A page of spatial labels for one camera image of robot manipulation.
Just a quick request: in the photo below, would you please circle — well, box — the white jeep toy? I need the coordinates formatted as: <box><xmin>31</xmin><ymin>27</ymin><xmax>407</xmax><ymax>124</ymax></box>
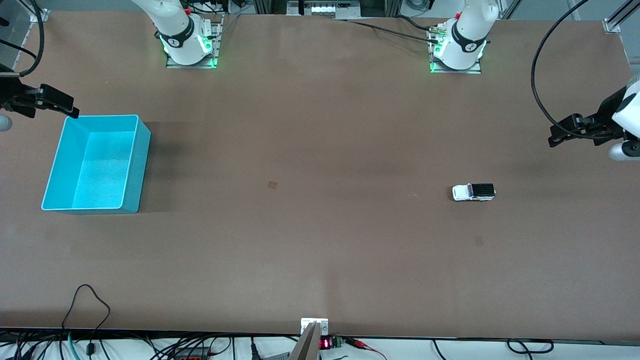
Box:
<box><xmin>452</xmin><ymin>182</ymin><xmax>497</xmax><ymax>203</ymax></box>

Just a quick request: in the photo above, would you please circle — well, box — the teal plastic bin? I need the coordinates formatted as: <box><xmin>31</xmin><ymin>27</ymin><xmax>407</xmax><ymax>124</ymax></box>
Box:
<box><xmin>41</xmin><ymin>114</ymin><xmax>152</xmax><ymax>215</ymax></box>

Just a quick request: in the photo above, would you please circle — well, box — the white lit control device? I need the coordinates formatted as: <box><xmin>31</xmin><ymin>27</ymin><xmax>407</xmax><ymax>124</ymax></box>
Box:
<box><xmin>287</xmin><ymin>0</ymin><xmax>362</xmax><ymax>20</ymax></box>

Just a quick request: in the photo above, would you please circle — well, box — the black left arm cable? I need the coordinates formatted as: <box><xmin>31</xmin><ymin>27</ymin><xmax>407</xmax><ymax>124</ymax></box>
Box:
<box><xmin>531</xmin><ymin>0</ymin><xmax>608</xmax><ymax>140</ymax></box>

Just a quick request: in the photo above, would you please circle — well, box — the aluminium profile with bracket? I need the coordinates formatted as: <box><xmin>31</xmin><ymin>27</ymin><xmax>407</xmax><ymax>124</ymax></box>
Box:
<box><xmin>603</xmin><ymin>0</ymin><xmax>640</xmax><ymax>35</ymax></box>

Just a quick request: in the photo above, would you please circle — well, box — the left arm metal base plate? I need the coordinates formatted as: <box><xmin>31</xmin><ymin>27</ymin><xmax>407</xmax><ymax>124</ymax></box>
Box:
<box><xmin>429</xmin><ymin>27</ymin><xmax>482</xmax><ymax>75</ymax></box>

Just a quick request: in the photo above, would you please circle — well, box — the thin black looped cable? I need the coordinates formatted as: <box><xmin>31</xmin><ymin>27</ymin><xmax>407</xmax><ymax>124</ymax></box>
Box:
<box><xmin>61</xmin><ymin>283</ymin><xmax>112</xmax><ymax>356</ymax></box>

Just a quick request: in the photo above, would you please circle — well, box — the black cable across table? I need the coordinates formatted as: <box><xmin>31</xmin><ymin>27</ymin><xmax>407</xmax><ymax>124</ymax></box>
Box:
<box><xmin>332</xmin><ymin>17</ymin><xmax>443</xmax><ymax>45</ymax></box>

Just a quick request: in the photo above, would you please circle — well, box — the thick black looped cable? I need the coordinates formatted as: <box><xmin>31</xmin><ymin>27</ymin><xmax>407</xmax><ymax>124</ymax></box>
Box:
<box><xmin>506</xmin><ymin>339</ymin><xmax>555</xmax><ymax>356</ymax></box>

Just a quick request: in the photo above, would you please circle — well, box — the red wire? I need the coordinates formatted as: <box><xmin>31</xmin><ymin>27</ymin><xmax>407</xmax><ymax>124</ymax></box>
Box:
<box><xmin>345</xmin><ymin>338</ymin><xmax>388</xmax><ymax>360</ymax></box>

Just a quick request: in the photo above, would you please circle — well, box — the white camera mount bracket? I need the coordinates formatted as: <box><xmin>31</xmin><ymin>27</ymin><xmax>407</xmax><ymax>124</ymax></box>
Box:
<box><xmin>300</xmin><ymin>318</ymin><xmax>329</xmax><ymax>336</ymax></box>

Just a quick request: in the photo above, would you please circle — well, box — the grey camera mount bar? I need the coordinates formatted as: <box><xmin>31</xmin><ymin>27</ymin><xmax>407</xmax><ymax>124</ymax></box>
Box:
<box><xmin>288</xmin><ymin>322</ymin><xmax>321</xmax><ymax>360</ymax></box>

